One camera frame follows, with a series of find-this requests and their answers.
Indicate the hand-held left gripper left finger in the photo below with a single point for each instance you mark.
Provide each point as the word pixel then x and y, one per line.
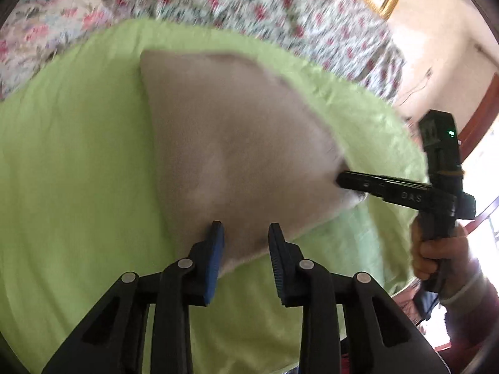
pixel 214 265

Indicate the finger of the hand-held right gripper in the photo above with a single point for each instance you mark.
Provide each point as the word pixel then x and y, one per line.
pixel 390 191

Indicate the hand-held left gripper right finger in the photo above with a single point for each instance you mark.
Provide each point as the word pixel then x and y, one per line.
pixel 277 265

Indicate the beige knit sweater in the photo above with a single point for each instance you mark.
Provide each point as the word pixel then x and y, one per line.
pixel 234 152

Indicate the person's right forearm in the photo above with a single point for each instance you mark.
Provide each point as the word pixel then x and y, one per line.
pixel 473 307

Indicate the person's right hand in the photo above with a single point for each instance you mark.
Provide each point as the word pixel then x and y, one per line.
pixel 436 253

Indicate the green bed sheet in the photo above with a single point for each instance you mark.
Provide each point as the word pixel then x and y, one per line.
pixel 78 156

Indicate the white floral quilt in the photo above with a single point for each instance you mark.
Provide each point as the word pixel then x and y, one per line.
pixel 273 11

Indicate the small floral pillow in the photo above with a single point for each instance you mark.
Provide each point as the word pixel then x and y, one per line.
pixel 46 31

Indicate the wooden door frame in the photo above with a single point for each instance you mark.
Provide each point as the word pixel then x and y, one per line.
pixel 477 113

